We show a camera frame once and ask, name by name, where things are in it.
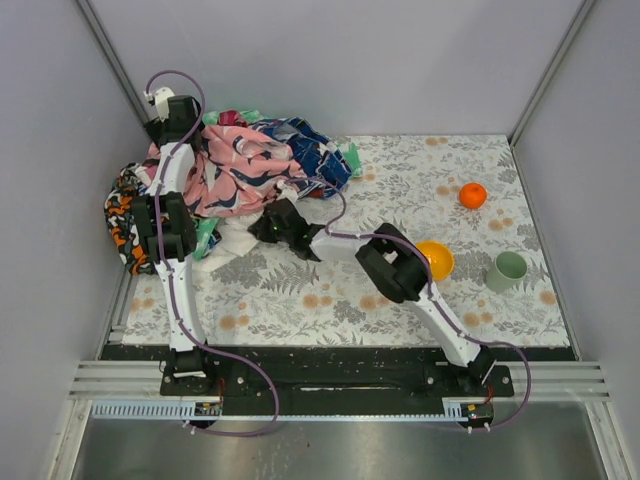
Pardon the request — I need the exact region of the pink navy patterned cloth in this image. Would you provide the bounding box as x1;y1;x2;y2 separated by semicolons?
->
144;123;309;219

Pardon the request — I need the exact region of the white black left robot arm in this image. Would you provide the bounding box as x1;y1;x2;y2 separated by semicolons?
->
132;87;214;396

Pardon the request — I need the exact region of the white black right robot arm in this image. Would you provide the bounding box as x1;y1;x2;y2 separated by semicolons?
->
248;199;503;397

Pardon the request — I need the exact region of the green white tie-dye cloth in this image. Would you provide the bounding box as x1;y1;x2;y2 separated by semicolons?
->
192;107;364;261

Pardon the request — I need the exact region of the blue white red cloth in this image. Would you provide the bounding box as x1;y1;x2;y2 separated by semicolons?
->
249;117;353;199

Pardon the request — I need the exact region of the orange black camo cloth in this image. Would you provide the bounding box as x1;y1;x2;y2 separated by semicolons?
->
103;163;155;275

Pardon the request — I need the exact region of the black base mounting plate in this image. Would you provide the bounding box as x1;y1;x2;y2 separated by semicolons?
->
101;345;576;398

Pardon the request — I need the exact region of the yellow plastic bowl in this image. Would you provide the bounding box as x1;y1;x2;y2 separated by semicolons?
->
416;240;455;281

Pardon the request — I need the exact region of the floral patterned table mat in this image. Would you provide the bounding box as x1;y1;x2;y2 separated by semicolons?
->
122;133;571;349

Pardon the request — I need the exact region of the orange fruit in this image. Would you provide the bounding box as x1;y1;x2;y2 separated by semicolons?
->
458;183;488;209

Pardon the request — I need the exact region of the pale green cup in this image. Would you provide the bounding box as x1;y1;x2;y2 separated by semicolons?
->
485;251;528;293

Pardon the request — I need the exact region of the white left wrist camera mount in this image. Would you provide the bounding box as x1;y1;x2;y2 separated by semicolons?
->
143;87;175;122

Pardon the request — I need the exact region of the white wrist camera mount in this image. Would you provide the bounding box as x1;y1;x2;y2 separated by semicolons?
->
275;181;298;203
143;87;175;122

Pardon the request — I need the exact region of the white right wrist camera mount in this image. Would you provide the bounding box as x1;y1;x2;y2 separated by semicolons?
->
275;181;298;203

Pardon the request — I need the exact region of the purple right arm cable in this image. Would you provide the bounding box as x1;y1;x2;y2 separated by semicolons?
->
279;177;534;432

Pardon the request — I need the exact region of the left aluminium corner post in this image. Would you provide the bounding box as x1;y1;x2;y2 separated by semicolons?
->
72;0;152;141

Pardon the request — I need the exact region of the aluminium corner post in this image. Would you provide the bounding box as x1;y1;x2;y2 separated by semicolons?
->
508;0;599;149
72;0;152;141

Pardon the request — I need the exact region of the grey slotted cable duct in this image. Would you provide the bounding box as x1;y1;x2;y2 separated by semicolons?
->
91;398;494;425

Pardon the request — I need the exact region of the right aluminium corner post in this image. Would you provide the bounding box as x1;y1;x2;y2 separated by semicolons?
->
508;0;599;149

